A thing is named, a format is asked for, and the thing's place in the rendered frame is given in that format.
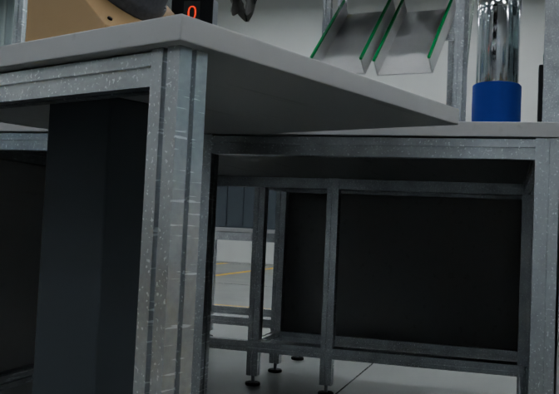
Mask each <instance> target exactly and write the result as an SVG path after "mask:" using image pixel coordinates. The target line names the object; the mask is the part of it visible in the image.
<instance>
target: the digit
mask: <svg viewBox="0 0 559 394"><path fill-rule="evenodd" d="M183 14H185V15H187V16H190V17H193V18H196V19H199V20H200V0H197V1H184V13H183Z"/></svg>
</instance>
